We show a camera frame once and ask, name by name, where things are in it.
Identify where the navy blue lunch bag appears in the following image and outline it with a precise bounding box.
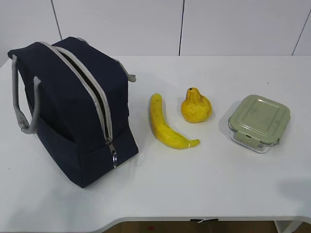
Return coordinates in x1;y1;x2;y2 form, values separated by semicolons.
7;37;138;188

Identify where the white table leg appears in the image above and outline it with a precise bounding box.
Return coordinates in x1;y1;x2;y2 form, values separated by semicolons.
274;220;311;233

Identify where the yellow banana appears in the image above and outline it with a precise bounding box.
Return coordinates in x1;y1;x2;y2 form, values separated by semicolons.
149;93;200;150

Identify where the yellow pear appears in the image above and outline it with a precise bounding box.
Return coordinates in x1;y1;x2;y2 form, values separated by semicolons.
181;87;212;123

